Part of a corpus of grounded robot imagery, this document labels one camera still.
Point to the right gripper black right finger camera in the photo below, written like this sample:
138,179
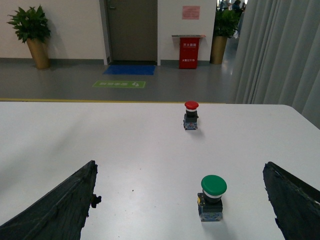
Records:
295,203

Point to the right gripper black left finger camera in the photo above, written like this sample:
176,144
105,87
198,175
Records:
60,214

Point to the green mushroom push button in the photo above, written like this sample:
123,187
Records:
209,201

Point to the red mushroom push button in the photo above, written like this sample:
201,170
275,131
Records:
191,115

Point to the green floor sign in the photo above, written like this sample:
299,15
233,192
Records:
119,84

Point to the right grey curtain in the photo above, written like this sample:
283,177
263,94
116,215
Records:
278,56

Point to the blue floor mat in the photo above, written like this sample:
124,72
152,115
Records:
130,70

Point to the left potted green plant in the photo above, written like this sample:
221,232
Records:
31,27

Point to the potted green plant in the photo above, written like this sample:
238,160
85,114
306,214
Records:
225,25
31,27

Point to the red fire extinguisher cabinet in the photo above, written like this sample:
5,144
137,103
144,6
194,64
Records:
188,50

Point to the right potted green plant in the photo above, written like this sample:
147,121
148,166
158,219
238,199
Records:
225,25

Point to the grey door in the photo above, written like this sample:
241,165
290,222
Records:
133,30

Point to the pink wall notice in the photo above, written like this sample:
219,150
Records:
191,12

